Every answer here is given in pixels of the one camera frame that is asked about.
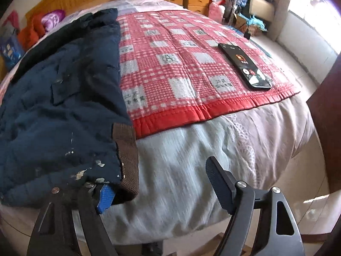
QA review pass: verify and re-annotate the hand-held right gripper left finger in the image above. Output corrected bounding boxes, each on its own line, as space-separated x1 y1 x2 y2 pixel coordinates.
27 183 119 256

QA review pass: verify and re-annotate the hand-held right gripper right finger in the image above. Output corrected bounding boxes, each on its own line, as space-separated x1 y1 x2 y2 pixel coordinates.
205 156 305 256

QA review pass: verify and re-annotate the navy padded jacket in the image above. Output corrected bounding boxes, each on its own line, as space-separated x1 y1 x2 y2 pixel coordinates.
0 8 140 207

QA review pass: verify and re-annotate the pile of clothes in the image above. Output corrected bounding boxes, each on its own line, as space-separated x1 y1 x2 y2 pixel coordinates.
213 0 251 19

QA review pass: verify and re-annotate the patchwork quilt bed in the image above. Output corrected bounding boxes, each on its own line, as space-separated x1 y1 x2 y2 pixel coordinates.
0 0 316 246

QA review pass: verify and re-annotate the black smartphone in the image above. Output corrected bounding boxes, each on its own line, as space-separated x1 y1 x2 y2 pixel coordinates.
218 43 272 91

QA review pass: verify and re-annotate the red checked mat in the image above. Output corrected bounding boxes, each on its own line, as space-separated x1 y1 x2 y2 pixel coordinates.
116 10 303 140

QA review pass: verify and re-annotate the brown wooden door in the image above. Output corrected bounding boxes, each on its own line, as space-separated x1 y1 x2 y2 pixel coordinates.
306 56 341 198

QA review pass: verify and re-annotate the cardboard box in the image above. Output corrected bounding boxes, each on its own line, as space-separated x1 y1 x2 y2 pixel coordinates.
234 13 268 36

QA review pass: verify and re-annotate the blue gift bag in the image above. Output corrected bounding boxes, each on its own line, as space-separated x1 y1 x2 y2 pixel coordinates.
0 33 26 71

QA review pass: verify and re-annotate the pink bag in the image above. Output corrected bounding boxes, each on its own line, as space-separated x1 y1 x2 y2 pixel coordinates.
208 1 227 23

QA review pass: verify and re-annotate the cardboard sheet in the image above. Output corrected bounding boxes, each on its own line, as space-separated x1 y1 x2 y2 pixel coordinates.
271 0 291 42

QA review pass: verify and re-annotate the orange red cushion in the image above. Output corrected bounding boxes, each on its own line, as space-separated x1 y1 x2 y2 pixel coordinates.
17 12 46 51

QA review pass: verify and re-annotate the purple patterned pillow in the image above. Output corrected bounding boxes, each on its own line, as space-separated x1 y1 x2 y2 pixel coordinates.
40 9 66 32

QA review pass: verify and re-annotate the grey pink cloth bundle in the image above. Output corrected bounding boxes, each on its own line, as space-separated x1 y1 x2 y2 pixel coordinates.
1 11 20 36

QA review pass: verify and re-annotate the window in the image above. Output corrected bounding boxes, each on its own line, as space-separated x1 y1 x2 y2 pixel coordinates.
289 0 341 58

